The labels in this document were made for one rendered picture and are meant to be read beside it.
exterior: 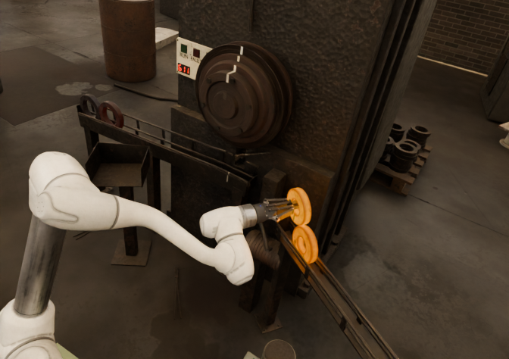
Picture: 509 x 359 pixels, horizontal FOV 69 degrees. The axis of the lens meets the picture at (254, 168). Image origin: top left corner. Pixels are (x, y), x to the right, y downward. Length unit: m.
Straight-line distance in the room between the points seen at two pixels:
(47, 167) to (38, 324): 0.56
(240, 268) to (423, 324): 1.43
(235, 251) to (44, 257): 0.59
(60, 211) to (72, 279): 1.37
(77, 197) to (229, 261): 0.54
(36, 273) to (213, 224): 0.57
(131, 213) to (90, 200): 0.13
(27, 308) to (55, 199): 0.51
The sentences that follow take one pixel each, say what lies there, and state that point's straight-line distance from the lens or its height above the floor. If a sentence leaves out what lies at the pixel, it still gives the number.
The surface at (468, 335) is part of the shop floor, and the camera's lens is 2.59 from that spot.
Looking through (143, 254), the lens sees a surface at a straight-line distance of 2.41.
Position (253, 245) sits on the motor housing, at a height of 0.51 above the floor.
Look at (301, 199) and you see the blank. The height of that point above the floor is 0.90.
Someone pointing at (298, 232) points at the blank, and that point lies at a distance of 1.55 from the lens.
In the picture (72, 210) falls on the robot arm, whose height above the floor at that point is 1.14.
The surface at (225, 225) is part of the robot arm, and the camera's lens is 1.36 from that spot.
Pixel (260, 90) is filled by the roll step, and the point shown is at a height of 1.21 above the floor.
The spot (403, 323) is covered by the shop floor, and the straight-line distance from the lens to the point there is 2.43.
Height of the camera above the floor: 1.81
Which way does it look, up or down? 35 degrees down
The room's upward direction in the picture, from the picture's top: 9 degrees clockwise
